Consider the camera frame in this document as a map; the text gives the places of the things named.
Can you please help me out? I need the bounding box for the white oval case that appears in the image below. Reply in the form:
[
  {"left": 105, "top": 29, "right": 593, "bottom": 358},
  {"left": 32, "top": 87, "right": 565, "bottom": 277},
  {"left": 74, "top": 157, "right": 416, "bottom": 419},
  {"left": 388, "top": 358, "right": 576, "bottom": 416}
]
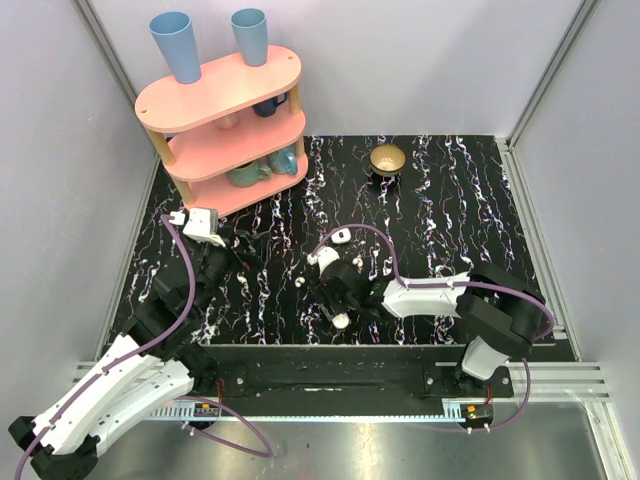
[{"left": 331, "top": 313, "right": 350, "bottom": 330}]

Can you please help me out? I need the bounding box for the white earbud charging case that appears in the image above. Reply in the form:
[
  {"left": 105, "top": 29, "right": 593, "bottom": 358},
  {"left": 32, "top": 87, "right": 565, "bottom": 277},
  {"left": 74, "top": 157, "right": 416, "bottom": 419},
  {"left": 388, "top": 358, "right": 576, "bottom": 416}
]
[{"left": 331, "top": 228, "right": 351, "bottom": 245}]

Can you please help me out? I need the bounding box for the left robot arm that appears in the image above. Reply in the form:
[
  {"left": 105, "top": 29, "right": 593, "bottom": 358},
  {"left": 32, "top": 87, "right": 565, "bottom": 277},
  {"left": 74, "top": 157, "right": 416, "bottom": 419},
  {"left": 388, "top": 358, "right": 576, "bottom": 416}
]
[{"left": 8, "top": 228, "right": 269, "bottom": 479}]

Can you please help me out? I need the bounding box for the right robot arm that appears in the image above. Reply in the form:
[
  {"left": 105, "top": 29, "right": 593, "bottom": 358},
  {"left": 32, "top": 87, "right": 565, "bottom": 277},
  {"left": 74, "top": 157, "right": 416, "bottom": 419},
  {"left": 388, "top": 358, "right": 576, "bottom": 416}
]
[{"left": 314, "top": 259, "right": 555, "bottom": 397}]

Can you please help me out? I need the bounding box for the teal ceramic mug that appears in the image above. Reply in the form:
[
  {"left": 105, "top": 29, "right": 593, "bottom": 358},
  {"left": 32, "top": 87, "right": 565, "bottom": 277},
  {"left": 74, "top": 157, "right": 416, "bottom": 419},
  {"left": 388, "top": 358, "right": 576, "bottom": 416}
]
[{"left": 226, "top": 160, "right": 272, "bottom": 188}]

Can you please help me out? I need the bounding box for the light blue butterfly mug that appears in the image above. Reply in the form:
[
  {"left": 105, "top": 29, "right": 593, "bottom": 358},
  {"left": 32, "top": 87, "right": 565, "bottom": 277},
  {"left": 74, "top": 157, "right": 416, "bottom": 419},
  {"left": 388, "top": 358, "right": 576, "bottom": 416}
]
[{"left": 268, "top": 146, "right": 298, "bottom": 175}]

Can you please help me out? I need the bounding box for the pink three-tier shelf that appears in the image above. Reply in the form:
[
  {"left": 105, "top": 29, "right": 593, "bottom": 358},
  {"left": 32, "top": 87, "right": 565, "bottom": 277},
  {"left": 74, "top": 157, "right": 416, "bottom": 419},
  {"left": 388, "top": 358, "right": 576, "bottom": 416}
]
[{"left": 135, "top": 45, "right": 308, "bottom": 216}]

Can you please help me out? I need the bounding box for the pink cup on shelf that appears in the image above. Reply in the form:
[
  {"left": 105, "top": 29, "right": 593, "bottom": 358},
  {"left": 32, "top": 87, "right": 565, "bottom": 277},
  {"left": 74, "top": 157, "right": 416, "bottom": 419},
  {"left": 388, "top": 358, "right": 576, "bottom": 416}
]
[{"left": 214, "top": 112, "right": 239, "bottom": 130}]

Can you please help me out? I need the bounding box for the dark blue mug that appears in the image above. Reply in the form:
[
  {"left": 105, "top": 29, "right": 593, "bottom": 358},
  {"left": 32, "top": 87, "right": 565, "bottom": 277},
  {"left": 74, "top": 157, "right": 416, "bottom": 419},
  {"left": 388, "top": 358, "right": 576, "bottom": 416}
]
[{"left": 252, "top": 92, "right": 288, "bottom": 118}]

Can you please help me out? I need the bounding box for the gold patterned bowl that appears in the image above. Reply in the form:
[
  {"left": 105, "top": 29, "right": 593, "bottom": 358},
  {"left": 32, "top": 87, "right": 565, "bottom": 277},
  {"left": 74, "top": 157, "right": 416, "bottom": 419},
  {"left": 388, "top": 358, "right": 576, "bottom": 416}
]
[{"left": 369, "top": 145, "right": 406, "bottom": 177}]

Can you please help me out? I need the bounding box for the right blue plastic cup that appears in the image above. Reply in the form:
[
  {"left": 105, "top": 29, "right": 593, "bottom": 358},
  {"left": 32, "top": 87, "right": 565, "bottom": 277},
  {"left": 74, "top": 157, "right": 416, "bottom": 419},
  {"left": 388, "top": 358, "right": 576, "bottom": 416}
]
[{"left": 231, "top": 8, "right": 269, "bottom": 67}]

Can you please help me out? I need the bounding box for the blue plastic cup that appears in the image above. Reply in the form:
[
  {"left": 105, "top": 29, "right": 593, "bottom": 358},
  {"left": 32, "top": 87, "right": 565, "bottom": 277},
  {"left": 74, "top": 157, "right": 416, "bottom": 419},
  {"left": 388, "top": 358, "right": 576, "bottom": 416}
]
[
  {"left": 149, "top": 11, "right": 202, "bottom": 84},
  {"left": 231, "top": 8, "right": 269, "bottom": 67}
]

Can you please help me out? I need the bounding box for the left blue plastic cup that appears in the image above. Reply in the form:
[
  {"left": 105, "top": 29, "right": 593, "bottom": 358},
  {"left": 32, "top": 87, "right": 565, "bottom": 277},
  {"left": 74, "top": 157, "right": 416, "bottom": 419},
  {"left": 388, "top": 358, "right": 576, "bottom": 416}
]
[{"left": 149, "top": 11, "right": 202, "bottom": 84}]

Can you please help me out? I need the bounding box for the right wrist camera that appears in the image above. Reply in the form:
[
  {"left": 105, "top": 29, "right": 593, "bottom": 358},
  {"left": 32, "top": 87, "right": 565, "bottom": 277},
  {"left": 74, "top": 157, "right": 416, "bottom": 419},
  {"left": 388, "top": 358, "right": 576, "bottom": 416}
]
[{"left": 307, "top": 246, "right": 340, "bottom": 275}]

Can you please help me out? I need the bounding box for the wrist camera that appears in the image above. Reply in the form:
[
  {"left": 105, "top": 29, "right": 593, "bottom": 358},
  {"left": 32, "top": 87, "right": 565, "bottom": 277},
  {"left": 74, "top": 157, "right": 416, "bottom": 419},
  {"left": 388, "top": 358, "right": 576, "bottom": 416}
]
[
  {"left": 183, "top": 207, "right": 226, "bottom": 247},
  {"left": 307, "top": 246, "right": 340, "bottom": 275}
]

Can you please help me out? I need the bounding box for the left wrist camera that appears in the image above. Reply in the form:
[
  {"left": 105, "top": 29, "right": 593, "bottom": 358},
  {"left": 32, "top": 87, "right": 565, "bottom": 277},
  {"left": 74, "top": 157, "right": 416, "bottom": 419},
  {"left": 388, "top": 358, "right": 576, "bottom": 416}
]
[{"left": 183, "top": 207, "right": 226, "bottom": 247}]

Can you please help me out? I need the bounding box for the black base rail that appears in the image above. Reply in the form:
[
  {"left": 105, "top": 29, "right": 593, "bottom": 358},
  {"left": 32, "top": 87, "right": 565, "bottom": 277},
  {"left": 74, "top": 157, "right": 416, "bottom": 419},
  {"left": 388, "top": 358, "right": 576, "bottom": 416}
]
[{"left": 205, "top": 345, "right": 514, "bottom": 400}]

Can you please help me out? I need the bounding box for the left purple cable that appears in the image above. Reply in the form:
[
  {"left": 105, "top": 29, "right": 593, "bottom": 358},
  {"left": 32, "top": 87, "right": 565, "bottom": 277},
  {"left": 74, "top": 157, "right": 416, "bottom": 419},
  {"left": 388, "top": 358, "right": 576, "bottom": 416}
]
[{"left": 12, "top": 212, "right": 274, "bottom": 480}]

